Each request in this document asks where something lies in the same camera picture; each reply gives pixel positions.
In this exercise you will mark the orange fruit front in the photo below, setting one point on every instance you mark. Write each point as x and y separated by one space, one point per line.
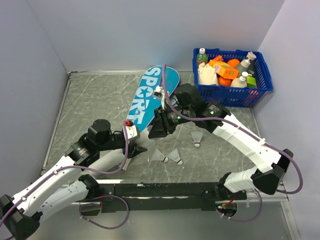
224 81

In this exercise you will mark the grey pump bottle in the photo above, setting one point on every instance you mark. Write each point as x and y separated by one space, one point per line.
247 64

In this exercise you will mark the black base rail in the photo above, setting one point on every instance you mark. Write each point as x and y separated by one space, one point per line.
165 196

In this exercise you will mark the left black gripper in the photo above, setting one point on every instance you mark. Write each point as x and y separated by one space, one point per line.
134 149

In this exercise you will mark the white shuttlecock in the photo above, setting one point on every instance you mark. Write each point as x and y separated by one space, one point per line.
159 156
197 137
175 156

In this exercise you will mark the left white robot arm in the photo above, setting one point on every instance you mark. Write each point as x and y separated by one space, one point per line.
73 178

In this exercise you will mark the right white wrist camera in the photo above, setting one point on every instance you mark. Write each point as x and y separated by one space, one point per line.
159 92

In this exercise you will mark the green box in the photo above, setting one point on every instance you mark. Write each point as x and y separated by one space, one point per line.
251 82

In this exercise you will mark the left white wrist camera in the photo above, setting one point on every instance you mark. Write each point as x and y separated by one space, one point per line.
132 131

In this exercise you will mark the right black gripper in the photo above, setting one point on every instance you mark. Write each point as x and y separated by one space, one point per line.
158 130

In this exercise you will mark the blue racket cover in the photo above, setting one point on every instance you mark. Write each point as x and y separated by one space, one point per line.
141 111

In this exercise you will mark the orange fruit back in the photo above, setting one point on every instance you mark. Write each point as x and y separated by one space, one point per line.
233 62

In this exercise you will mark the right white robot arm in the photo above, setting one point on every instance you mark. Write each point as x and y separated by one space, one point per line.
270 165

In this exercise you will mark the green drink bottle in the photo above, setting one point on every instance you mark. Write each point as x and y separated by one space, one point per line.
202 57

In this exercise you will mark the beige cloth bag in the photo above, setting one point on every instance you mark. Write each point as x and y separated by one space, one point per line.
207 75

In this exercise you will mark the orange carton box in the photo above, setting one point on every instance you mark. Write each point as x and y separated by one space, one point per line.
223 69

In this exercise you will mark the blue plastic basket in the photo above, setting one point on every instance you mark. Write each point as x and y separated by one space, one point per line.
233 96

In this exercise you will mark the orange fruit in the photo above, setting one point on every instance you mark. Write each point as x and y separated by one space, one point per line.
224 81
233 62

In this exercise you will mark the white pump bottle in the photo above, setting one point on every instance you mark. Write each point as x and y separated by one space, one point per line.
241 81

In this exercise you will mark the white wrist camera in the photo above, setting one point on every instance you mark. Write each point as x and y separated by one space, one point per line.
132 131
159 92

